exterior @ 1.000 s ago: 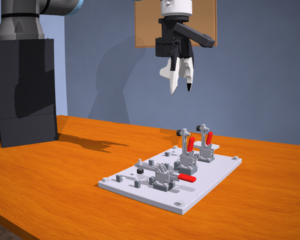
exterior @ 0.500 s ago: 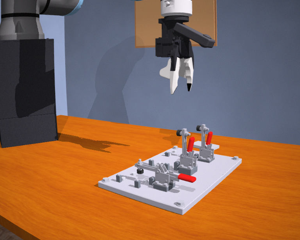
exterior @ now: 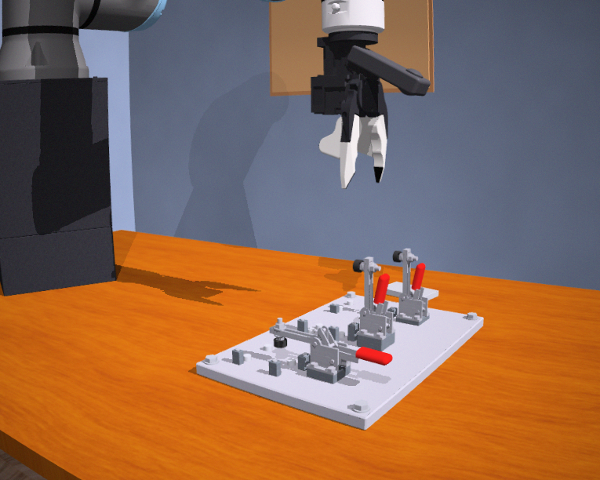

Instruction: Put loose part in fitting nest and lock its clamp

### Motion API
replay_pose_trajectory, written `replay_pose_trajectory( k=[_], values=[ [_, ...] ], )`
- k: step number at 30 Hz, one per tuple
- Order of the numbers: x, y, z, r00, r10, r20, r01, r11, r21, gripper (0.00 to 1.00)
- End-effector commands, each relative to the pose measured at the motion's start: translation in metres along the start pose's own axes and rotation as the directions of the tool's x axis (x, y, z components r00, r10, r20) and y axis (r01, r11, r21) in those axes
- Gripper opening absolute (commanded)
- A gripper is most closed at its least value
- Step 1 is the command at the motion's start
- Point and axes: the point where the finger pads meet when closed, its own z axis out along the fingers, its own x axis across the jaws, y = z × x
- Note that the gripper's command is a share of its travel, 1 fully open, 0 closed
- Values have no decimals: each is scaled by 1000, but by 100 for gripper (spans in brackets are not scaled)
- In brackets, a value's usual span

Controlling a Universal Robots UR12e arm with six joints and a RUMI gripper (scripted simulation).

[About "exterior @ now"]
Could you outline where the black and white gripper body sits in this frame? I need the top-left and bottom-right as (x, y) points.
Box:
(311, 31), (384, 118)

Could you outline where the grey toggle clamp with red handle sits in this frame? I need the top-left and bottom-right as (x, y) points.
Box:
(393, 249), (430, 325)
(269, 318), (392, 384)

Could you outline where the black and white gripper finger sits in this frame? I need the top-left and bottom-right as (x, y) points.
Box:
(319, 89), (362, 189)
(357, 100), (388, 183)

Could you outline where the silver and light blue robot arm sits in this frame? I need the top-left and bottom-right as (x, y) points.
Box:
(0, 0), (431, 96)

